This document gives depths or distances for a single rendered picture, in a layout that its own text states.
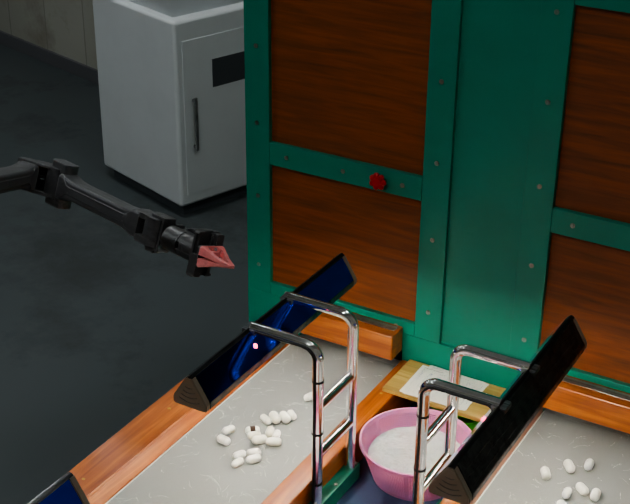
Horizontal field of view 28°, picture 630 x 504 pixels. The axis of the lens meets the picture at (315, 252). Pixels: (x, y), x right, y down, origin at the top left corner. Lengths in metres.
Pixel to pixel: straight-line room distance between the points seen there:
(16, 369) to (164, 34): 1.61
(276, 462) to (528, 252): 0.74
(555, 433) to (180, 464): 0.87
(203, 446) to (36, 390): 1.69
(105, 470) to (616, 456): 1.15
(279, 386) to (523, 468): 0.64
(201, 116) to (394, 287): 2.58
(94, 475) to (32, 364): 1.90
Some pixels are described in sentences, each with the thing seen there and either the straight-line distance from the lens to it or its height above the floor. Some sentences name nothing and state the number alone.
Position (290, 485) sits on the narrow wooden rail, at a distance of 2.75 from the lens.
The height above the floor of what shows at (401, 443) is 0.74.
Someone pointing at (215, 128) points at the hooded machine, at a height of 0.39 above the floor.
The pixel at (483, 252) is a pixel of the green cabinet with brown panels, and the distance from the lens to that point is 2.95.
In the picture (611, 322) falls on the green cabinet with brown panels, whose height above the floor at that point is 1.02.
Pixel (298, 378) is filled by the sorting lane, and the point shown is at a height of 0.74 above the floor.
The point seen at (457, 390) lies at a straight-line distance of 2.43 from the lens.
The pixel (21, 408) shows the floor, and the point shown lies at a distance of 4.45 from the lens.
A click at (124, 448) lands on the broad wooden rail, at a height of 0.76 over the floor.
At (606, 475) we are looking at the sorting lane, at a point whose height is 0.74.
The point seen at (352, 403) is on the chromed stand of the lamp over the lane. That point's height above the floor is 0.89.
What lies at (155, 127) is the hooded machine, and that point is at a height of 0.39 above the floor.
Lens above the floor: 2.45
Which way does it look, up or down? 27 degrees down
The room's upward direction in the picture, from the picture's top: 1 degrees clockwise
